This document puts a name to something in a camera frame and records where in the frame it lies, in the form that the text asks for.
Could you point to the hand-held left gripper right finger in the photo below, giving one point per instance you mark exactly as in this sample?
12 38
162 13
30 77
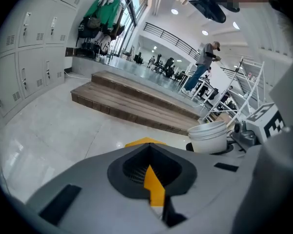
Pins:
210 179

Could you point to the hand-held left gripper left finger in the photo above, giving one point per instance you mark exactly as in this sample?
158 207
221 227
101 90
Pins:
88 186

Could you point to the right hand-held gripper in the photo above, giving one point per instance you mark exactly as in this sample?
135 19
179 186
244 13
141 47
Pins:
258 128

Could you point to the white metal shelf rack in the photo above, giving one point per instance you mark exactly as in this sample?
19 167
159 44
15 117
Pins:
244 86

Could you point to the wooden step platform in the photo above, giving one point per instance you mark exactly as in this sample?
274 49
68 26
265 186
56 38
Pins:
136 99

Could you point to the row of black office chairs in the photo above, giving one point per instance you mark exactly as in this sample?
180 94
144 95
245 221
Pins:
161 66

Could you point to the round ceiling light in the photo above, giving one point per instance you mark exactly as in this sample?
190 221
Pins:
174 11
236 25
205 32

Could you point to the black metal railing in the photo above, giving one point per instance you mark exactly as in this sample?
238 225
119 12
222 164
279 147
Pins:
171 38

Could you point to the grey metal locker cabinet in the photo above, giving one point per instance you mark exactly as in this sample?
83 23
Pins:
31 52

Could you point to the dark hanging bag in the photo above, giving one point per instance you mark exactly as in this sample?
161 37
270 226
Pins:
84 30

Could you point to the green hanging jacket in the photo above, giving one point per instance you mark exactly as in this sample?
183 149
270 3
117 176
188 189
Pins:
105 10

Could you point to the black head camera mount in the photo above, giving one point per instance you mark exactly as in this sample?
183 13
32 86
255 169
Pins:
210 4

